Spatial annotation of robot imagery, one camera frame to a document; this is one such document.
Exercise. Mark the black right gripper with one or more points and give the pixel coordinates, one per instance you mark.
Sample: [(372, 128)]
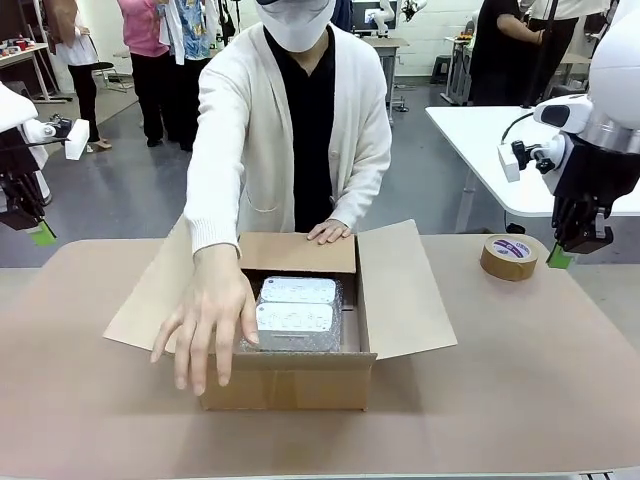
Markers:
[(595, 175)]

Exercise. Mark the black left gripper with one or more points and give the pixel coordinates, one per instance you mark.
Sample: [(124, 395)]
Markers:
[(17, 152)]

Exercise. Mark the brown packing tape roll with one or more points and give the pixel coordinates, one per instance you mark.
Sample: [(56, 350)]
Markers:
[(507, 267)]

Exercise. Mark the silver bubble-wrapped packages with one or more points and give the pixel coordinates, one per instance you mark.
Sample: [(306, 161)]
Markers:
[(340, 325)]

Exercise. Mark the white digital clock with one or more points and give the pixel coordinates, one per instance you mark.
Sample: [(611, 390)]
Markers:
[(295, 320), (297, 290)]

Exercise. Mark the brown cardboard box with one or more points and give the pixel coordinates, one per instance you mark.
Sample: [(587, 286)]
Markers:
[(285, 385)]

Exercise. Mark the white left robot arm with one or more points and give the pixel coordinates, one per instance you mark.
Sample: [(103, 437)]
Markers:
[(15, 107)]

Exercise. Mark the person's left forearm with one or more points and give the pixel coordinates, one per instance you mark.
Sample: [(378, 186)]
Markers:
[(365, 185)]

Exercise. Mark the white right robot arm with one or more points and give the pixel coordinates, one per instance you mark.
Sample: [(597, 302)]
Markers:
[(615, 65)]

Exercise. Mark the person's right forearm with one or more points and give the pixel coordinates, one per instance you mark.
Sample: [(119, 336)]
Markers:
[(212, 225)]

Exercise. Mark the person's right hand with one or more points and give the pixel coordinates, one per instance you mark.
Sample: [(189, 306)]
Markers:
[(215, 310)]

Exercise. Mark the person's left hand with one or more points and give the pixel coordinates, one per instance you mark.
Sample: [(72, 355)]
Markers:
[(330, 231)]

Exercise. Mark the dark grey stool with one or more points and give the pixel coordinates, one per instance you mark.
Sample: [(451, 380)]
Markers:
[(15, 89)]

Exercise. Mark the large white table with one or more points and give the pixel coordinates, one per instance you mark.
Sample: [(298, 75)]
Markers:
[(475, 145)]

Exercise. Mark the woman in white blouse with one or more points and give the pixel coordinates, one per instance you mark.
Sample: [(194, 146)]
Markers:
[(82, 75)]

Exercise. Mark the wooden side table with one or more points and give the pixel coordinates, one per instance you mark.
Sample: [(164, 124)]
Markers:
[(30, 57)]

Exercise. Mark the black metal chair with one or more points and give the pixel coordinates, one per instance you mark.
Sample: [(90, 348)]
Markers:
[(112, 75)]

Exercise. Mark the person in pink top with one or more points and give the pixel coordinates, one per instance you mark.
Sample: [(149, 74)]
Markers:
[(147, 75)]

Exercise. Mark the person white top black trousers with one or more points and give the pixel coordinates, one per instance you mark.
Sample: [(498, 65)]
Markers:
[(565, 45)]

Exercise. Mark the person in black clothes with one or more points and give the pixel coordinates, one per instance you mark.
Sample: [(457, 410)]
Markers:
[(500, 55)]

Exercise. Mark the small grey stool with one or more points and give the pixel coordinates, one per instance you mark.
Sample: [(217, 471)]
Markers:
[(441, 67)]

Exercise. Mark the person in white coat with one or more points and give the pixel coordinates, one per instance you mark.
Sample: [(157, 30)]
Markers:
[(167, 30)]

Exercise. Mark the person in blue floral shirt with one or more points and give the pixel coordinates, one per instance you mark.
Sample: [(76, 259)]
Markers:
[(192, 35)]

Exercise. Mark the grey background desk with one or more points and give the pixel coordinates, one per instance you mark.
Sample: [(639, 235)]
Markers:
[(390, 55)]

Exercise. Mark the person in white cardigan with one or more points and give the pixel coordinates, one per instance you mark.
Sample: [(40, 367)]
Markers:
[(350, 100)]

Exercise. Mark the computer monitor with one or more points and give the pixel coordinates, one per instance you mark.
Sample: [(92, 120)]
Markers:
[(367, 17)]

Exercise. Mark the dark cap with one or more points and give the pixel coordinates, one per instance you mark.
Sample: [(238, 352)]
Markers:
[(270, 1)]

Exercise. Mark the white face mask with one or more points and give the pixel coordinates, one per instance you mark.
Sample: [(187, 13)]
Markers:
[(297, 30)]

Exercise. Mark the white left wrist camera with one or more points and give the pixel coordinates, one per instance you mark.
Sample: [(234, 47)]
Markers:
[(79, 140)]

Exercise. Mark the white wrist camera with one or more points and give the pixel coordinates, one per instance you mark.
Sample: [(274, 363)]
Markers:
[(79, 140), (507, 162)]

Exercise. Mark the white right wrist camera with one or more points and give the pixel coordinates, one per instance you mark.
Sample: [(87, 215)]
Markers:
[(507, 162)]

